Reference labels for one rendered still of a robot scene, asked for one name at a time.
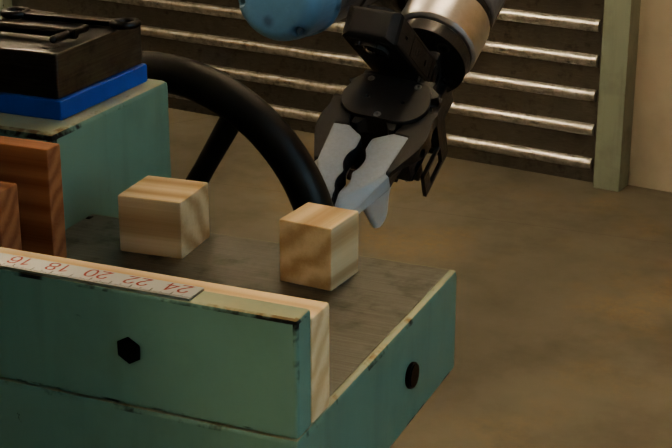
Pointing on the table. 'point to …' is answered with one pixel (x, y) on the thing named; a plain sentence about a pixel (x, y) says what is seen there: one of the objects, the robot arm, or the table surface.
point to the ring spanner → (71, 18)
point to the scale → (100, 277)
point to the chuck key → (44, 30)
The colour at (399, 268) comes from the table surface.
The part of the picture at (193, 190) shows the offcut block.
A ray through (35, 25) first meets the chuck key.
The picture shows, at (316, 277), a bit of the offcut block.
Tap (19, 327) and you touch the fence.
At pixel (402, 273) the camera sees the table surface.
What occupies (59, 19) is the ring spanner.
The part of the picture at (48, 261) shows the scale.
